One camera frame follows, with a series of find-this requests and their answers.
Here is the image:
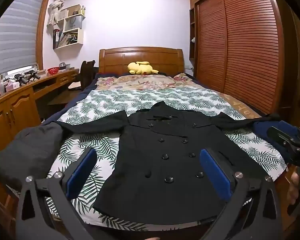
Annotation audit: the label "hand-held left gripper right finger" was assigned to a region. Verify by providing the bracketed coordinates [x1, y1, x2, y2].
[199, 148, 283, 240]

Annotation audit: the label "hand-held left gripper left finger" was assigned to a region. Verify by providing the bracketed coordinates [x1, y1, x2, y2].
[15, 147, 98, 240]

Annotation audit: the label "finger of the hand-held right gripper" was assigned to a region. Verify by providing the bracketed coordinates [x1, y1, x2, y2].
[267, 126, 300, 147]

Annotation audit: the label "black double-breasted coat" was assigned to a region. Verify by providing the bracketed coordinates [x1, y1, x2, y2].
[57, 101, 280, 226]

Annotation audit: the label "person's right hand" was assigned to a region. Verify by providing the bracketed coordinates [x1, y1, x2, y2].
[287, 172, 300, 205]

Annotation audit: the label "brown bed mat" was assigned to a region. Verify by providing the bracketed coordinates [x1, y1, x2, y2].
[218, 91, 262, 118]

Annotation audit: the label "dark grey cloth pile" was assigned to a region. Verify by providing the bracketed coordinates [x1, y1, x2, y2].
[0, 122, 65, 193]

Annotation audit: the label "leaf print bed sheet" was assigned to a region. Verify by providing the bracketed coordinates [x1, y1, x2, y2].
[44, 87, 289, 232]

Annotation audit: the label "wooden desk with cabinets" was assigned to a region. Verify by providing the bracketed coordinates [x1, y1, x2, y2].
[0, 68, 80, 155]

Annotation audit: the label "dark wooden chair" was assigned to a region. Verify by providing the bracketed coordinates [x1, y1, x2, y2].
[47, 60, 97, 105]

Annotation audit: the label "wooden slatted wardrobe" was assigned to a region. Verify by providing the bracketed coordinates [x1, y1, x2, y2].
[189, 0, 287, 115]

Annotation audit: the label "floral blanket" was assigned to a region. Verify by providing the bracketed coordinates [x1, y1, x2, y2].
[96, 73, 199, 92]

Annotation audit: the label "black devices on desk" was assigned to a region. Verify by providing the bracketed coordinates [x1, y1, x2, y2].
[14, 70, 41, 84]

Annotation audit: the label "white tissue box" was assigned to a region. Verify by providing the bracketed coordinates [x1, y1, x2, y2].
[5, 81, 20, 93]

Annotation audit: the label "yellow plush toy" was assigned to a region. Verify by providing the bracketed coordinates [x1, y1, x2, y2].
[127, 60, 159, 75]

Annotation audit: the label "wooden bed headboard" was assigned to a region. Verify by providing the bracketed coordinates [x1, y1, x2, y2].
[99, 47, 185, 75]

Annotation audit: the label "black binder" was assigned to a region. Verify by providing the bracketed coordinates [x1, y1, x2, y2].
[53, 29, 61, 49]

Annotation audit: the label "window roller blind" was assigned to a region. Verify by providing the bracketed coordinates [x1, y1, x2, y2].
[0, 0, 47, 75]

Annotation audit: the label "dried flower bouquet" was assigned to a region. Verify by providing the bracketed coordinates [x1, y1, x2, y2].
[47, 0, 72, 27]

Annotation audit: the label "white wall shelf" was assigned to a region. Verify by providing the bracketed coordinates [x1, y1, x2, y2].
[52, 4, 86, 50]

